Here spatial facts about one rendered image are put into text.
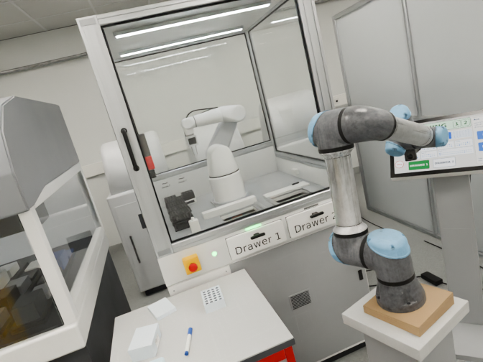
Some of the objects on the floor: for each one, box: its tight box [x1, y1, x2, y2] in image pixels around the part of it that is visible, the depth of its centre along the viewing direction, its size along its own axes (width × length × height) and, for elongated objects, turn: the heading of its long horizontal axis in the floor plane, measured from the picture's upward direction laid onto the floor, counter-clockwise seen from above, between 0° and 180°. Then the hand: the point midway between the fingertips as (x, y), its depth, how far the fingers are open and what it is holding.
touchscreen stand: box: [433, 175, 483, 362], centre depth 189 cm, size 50×45×102 cm
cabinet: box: [167, 224, 370, 362], centre depth 231 cm, size 95×103×80 cm
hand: (413, 153), depth 166 cm, fingers closed
